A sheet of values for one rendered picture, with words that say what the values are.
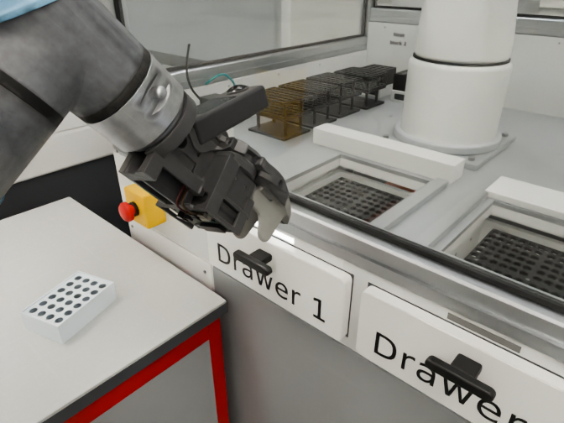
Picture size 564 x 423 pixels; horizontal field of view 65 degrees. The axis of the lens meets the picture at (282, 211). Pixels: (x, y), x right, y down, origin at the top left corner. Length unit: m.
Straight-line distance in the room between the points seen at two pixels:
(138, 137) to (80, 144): 1.00
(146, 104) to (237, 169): 0.11
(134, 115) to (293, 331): 0.50
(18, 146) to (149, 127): 0.09
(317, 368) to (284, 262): 0.20
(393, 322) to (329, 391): 0.24
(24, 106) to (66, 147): 1.02
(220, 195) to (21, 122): 0.17
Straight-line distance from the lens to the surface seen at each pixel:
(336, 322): 0.65
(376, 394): 0.72
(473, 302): 0.54
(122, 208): 0.90
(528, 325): 0.53
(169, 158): 0.39
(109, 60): 0.34
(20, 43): 0.33
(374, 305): 0.59
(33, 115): 0.33
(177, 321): 0.80
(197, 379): 0.91
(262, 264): 0.65
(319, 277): 0.63
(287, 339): 0.79
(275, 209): 0.49
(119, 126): 0.36
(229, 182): 0.41
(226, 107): 0.44
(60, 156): 1.35
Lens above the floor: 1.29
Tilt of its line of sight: 29 degrees down
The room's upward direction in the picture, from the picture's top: straight up
